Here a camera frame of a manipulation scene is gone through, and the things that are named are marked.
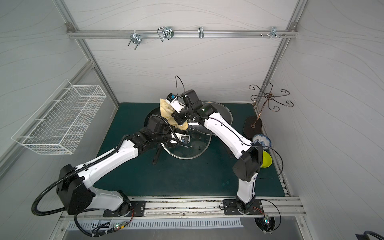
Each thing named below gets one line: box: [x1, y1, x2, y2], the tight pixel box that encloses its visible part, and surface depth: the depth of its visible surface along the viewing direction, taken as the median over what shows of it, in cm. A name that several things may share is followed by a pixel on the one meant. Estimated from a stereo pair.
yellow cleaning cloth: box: [160, 98, 189, 131], surface depth 76 cm
